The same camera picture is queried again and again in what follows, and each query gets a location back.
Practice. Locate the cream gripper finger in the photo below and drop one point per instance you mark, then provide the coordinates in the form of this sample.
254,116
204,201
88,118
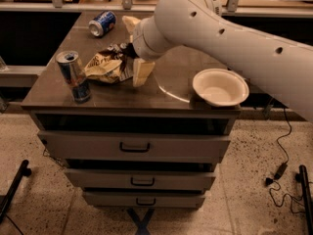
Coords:
130,23
141,71

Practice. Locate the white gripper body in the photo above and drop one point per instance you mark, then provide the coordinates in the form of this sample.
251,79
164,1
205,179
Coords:
138,41

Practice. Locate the brown chip bag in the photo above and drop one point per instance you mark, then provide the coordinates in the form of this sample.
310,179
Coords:
112,65

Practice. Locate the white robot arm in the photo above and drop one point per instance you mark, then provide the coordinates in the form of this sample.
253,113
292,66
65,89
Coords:
280,67

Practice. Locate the blue soda can lying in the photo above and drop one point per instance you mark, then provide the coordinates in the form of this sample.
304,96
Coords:
102,24

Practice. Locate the upright redbull can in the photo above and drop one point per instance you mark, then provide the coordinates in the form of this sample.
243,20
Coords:
71,68

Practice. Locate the grey drawer cabinet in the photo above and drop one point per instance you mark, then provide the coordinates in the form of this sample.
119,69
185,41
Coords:
188,137

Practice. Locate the white paper bowl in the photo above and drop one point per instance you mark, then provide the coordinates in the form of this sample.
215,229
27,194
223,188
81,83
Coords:
220,88

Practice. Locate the black stand leg left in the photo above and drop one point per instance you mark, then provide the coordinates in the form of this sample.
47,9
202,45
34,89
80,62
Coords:
5,200

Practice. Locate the black stand leg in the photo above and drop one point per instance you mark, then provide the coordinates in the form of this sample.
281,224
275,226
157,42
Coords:
5,200
302,178

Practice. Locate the blue tape cross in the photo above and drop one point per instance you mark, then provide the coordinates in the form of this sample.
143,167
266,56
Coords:
141,223

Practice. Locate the black stand leg right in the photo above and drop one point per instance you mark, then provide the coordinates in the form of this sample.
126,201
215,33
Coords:
302,178

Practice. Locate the top drawer black handle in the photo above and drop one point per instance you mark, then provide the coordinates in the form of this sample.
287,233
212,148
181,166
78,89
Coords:
134,149

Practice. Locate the drawer black handle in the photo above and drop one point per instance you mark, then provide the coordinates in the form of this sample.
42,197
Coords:
145,202
142,182
134,149

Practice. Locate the middle drawer black handle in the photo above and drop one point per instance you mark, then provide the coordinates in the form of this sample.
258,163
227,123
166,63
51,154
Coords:
142,182

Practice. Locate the bottom drawer black handle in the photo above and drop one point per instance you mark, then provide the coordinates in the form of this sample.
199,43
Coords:
145,202

